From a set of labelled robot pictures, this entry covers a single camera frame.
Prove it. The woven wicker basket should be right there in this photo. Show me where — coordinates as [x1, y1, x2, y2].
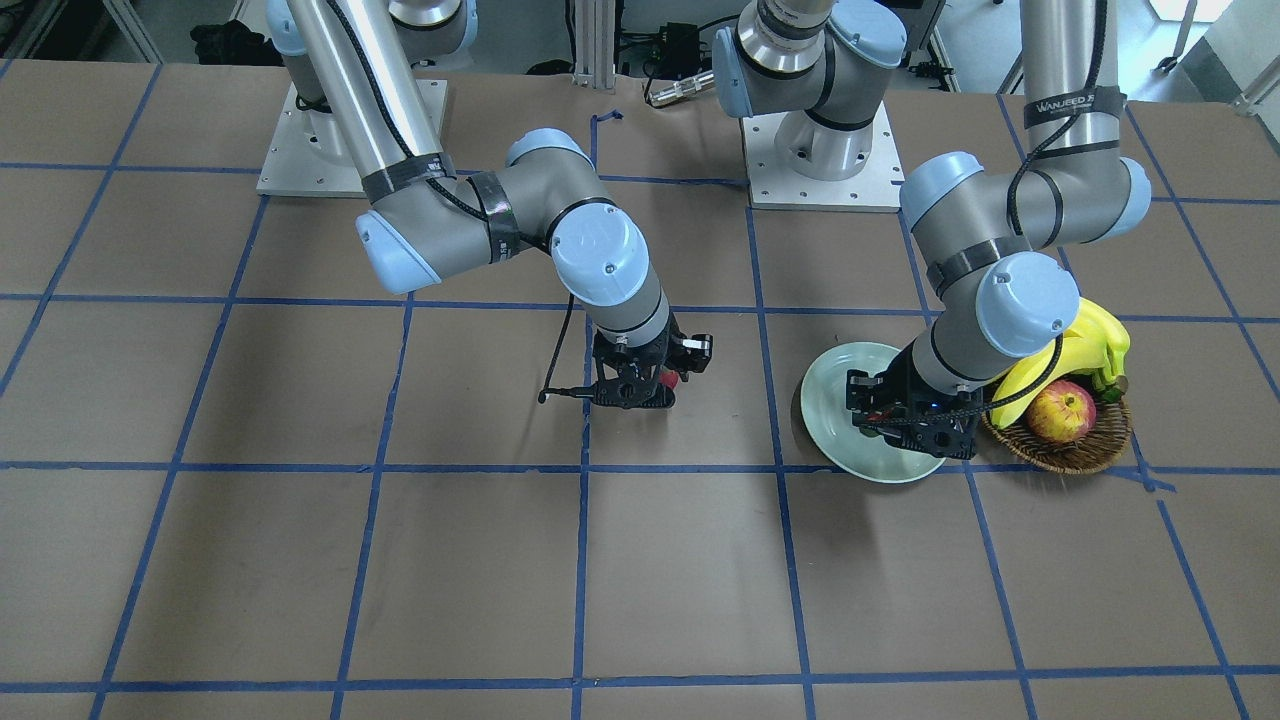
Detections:
[980, 398, 1132, 475]

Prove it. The yellow banana bunch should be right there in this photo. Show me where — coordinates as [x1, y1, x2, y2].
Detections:
[988, 297, 1132, 429]

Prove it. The red yellow apple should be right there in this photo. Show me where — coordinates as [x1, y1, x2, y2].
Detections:
[1021, 379, 1097, 445]

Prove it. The pale green plate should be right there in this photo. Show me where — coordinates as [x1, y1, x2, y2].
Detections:
[801, 341, 945, 484]

